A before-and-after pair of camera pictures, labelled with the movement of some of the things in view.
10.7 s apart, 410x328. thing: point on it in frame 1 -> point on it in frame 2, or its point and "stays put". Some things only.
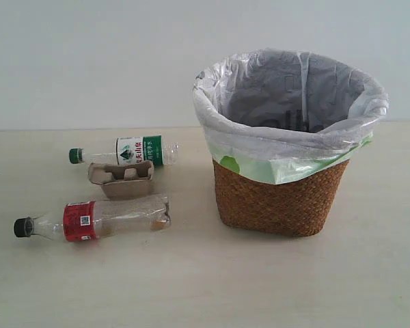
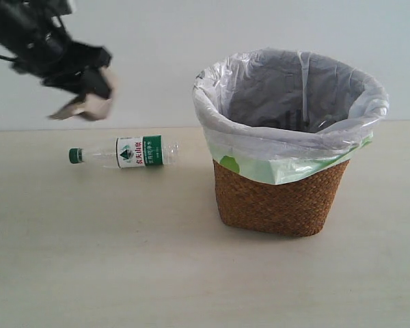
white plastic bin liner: [277, 116] stays put
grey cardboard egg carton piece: [124, 182] -> [89, 106]
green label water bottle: [132, 149] stays put
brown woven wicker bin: [299, 208] stays put
